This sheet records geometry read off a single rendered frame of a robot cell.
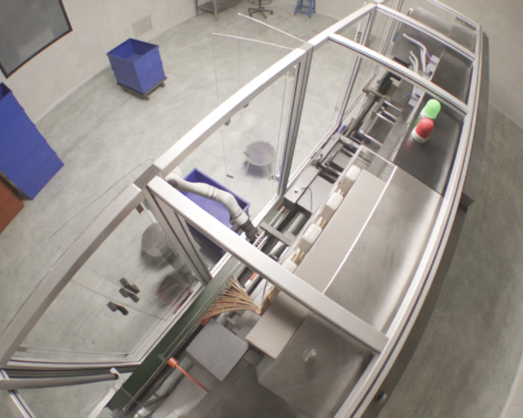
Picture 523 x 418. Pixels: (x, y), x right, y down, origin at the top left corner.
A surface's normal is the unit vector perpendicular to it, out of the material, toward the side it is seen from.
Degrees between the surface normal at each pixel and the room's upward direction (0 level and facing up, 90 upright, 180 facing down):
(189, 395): 0
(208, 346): 20
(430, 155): 0
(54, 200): 0
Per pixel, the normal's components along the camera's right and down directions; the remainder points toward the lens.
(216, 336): -0.24, -0.62
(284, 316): 0.04, -0.46
